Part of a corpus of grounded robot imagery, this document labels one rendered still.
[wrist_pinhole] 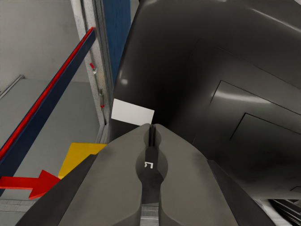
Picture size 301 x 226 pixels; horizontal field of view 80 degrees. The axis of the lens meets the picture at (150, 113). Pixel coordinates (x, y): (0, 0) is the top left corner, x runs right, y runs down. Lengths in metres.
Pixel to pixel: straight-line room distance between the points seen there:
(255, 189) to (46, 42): 1.50
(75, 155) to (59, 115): 0.87
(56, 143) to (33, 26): 0.81
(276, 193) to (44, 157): 1.05
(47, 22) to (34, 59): 0.34
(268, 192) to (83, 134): 1.03
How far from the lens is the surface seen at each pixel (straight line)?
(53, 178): 0.18
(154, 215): 0.89
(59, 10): 1.42
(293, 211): 0.40
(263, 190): 0.22
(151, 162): 0.17
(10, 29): 1.65
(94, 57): 0.45
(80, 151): 0.46
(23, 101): 1.54
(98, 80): 0.49
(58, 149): 1.13
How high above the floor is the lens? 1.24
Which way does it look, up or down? 46 degrees down
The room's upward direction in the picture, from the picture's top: 178 degrees counter-clockwise
